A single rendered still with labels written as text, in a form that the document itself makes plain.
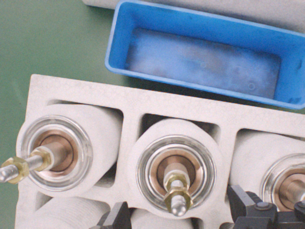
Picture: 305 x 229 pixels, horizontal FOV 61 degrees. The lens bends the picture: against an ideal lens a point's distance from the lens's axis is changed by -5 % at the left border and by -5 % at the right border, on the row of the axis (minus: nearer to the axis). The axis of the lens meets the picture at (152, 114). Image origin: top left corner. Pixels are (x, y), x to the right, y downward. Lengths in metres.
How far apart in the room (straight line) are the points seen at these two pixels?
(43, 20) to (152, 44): 0.22
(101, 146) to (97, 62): 0.28
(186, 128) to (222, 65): 0.27
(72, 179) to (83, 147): 0.03
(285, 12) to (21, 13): 0.48
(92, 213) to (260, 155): 0.21
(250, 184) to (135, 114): 0.15
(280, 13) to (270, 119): 0.16
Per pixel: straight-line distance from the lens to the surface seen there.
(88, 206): 0.36
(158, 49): 0.51
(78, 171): 0.27
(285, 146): 0.28
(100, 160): 0.27
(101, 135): 0.27
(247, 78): 0.52
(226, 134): 0.33
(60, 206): 0.34
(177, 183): 0.21
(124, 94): 0.33
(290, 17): 0.43
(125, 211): 0.17
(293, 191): 0.27
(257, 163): 0.28
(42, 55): 0.57
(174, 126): 0.26
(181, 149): 0.25
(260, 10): 0.42
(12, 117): 0.59
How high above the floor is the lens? 0.50
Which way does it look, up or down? 86 degrees down
